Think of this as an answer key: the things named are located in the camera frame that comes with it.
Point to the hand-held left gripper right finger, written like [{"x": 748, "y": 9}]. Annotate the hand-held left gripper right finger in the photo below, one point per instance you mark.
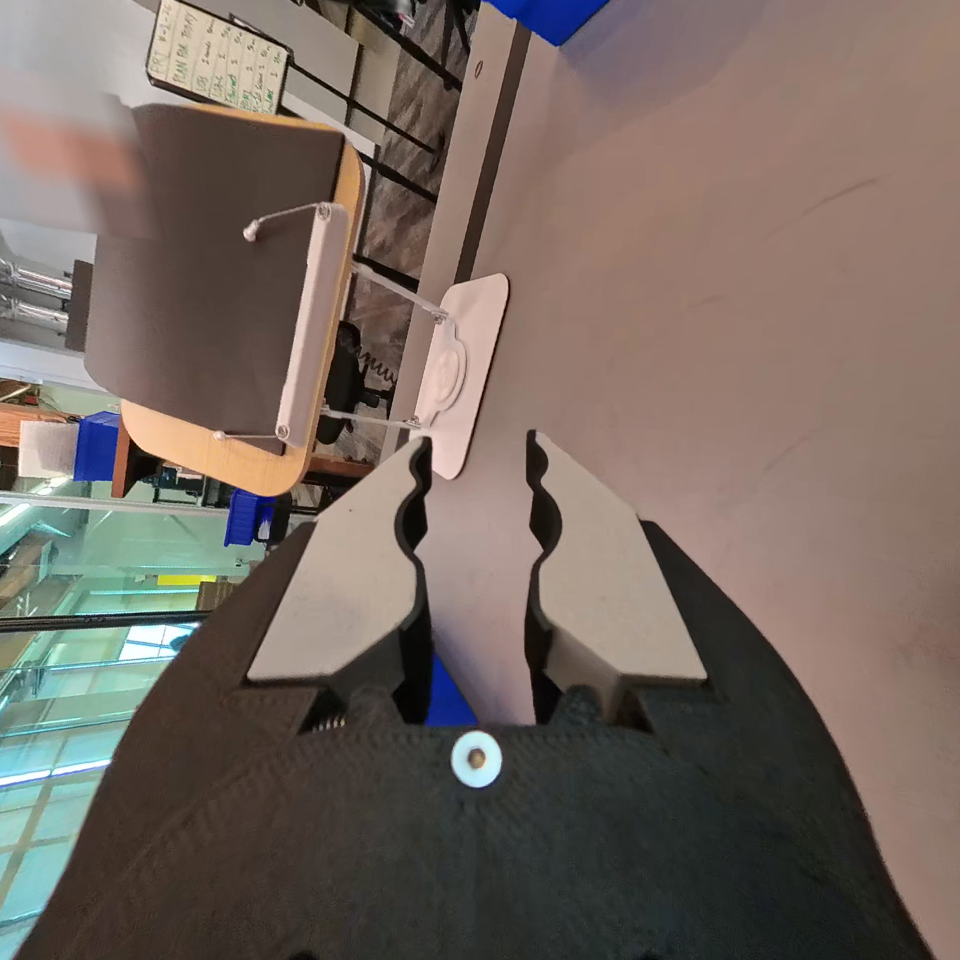
[{"x": 607, "y": 585}]

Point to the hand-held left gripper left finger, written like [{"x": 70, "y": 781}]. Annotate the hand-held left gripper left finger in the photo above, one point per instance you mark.
[{"x": 337, "y": 592}]

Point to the blue plastic bin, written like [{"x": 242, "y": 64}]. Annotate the blue plastic bin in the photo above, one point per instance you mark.
[
  {"x": 247, "y": 517},
  {"x": 97, "y": 446},
  {"x": 450, "y": 697},
  {"x": 540, "y": 19}
]

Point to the white board stand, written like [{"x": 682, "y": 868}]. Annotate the white board stand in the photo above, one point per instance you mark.
[{"x": 469, "y": 322}]

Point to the dark board with wooden rim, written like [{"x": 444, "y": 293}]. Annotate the dark board with wooden rim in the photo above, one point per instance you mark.
[{"x": 210, "y": 262}]

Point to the black whiteboard easel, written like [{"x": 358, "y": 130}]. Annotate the black whiteboard easel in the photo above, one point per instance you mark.
[{"x": 405, "y": 131}]

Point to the handwritten whiteboard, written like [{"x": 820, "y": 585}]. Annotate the handwritten whiteboard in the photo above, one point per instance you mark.
[{"x": 217, "y": 60}]

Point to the silver duct pipes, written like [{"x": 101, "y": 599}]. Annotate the silver duct pipes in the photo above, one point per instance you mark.
[{"x": 30, "y": 296}]

